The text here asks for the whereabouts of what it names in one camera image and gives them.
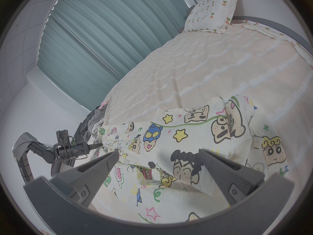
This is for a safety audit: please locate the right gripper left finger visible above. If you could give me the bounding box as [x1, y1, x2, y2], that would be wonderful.
[52, 150, 120, 204]

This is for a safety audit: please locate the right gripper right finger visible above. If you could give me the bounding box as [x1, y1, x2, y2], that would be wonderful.
[198, 149, 266, 207]

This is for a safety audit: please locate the white printed pyjama top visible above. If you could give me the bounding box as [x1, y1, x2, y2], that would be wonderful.
[89, 96, 290, 223]

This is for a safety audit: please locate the pile of clothes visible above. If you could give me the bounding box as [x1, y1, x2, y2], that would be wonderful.
[79, 101, 109, 144]

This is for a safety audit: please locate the bed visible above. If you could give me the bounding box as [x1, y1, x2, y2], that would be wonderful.
[89, 0, 313, 200]

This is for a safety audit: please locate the blue-green curtain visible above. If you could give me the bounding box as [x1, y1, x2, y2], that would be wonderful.
[37, 0, 194, 112]

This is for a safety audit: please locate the white printed pillow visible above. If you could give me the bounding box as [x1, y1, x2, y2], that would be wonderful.
[183, 0, 241, 34]

